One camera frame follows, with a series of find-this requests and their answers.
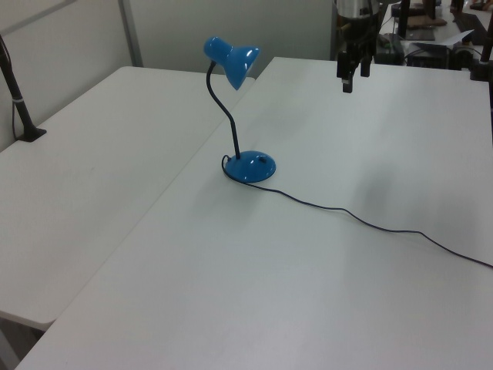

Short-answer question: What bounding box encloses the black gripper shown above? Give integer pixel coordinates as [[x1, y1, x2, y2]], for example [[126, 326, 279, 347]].
[[337, 17, 376, 94]]

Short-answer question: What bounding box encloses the blue gooseneck desk lamp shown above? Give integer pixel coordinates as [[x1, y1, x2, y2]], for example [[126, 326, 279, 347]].
[[202, 35, 278, 184]]

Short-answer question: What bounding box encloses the black background stand pole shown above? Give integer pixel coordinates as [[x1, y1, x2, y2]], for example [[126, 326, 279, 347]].
[[397, 0, 412, 40]]

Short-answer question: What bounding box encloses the dark electronics equipment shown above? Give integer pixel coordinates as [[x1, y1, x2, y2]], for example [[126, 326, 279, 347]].
[[403, 42, 471, 71]]

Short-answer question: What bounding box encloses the white paper sheet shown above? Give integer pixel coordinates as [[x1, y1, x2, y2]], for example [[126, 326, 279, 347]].
[[414, 29, 475, 49]]

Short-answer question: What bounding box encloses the black flat board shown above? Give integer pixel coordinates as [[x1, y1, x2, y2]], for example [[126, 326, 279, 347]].
[[451, 11, 489, 44]]

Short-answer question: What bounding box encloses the black arm cable brass connector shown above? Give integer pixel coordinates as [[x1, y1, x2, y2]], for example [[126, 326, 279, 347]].
[[337, 0, 384, 52]]

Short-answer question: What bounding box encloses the black clamped camera pole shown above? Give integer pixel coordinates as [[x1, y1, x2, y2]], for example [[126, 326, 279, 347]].
[[468, 0, 493, 82]]

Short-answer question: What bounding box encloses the thin black lamp power cable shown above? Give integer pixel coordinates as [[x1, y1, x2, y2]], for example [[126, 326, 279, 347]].
[[220, 153, 493, 269]]

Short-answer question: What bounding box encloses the black camera pole with tape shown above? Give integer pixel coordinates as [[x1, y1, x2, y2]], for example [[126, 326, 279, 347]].
[[0, 34, 48, 144]]

